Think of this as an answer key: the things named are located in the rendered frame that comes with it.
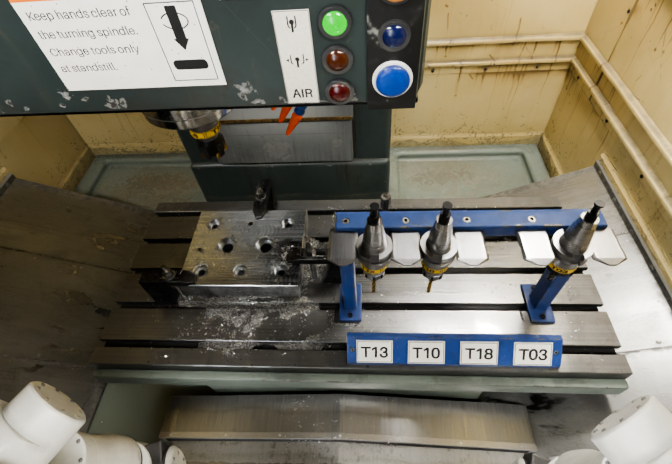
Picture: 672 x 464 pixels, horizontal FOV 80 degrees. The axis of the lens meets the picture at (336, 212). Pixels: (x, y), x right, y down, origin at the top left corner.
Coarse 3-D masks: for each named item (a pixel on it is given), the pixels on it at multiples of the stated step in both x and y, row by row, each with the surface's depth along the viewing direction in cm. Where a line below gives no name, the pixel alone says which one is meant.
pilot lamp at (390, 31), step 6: (390, 30) 32; (396, 30) 32; (402, 30) 32; (384, 36) 32; (390, 36) 32; (396, 36) 32; (402, 36) 32; (384, 42) 33; (390, 42) 33; (396, 42) 32; (402, 42) 33
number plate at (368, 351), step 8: (360, 344) 86; (368, 344) 86; (376, 344) 85; (384, 344) 85; (392, 344) 85; (360, 352) 86; (368, 352) 86; (376, 352) 86; (384, 352) 86; (392, 352) 86; (360, 360) 86; (368, 360) 86; (376, 360) 86; (384, 360) 86; (392, 360) 86
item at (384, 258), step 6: (360, 240) 70; (390, 240) 69; (360, 246) 69; (390, 246) 68; (360, 252) 68; (384, 252) 68; (390, 252) 68; (360, 258) 69; (366, 258) 67; (372, 258) 68; (378, 258) 68; (384, 258) 67; (390, 258) 69; (366, 264) 69; (384, 264) 69
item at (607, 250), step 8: (600, 232) 68; (608, 232) 68; (592, 240) 67; (600, 240) 67; (608, 240) 67; (616, 240) 67; (600, 248) 66; (608, 248) 66; (616, 248) 66; (592, 256) 66; (600, 256) 65; (608, 256) 65; (616, 256) 65; (624, 256) 65; (608, 264) 65; (616, 264) 64
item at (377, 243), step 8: (368, 216) 64; (368, 224) 63; (376, 224) 63; (368, 232) 64; (376, 232) 64; (384, 232) 66; (368, 240) 66; (376, 240) 65; (384, 240) 66; (368, 248) 67; (376, 248) 66; (384, 248) 67
